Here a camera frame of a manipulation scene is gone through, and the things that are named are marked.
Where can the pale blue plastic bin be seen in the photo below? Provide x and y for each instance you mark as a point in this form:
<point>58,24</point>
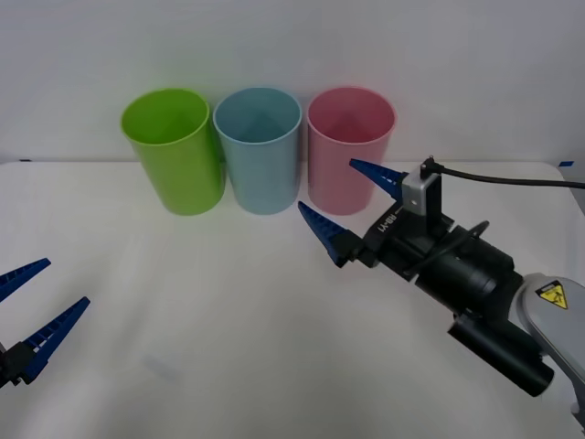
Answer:
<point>262,183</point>

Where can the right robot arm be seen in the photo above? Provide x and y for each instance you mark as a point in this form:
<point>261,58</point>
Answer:
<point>480,274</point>

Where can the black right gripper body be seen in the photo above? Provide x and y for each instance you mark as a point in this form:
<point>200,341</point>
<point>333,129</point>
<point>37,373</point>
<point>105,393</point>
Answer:
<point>393,242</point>

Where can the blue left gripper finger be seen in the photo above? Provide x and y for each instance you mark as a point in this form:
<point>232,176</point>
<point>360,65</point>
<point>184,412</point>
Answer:
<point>20,274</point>
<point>48,336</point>

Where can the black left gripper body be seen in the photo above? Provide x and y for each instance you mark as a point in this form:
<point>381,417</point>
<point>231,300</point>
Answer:
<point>3,368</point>

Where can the green plastic bin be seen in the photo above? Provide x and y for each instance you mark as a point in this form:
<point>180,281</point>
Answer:
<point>183,178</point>

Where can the pink plastic bin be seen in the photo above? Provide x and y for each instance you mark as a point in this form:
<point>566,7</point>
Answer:
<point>340,180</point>

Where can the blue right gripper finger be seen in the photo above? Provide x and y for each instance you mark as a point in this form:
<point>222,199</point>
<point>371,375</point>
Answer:
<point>326,233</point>
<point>379,176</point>

